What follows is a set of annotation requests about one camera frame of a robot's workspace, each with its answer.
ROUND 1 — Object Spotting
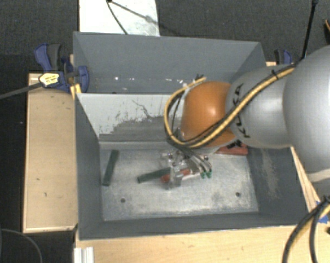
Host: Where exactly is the pale wood board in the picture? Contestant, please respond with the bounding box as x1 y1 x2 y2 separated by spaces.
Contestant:
21 72 79 234

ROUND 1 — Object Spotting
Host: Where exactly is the grey metal bin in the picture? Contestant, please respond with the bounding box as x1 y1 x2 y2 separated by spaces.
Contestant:
72 31 310 241

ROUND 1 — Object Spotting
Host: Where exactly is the red-brown flat block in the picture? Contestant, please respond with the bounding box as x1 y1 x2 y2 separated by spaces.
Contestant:
160 169 193 182
215 142 249 156

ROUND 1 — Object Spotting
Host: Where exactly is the dark green flat block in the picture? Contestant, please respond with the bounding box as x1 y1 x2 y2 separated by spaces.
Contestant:
101 149 119 187
136 167 171 184

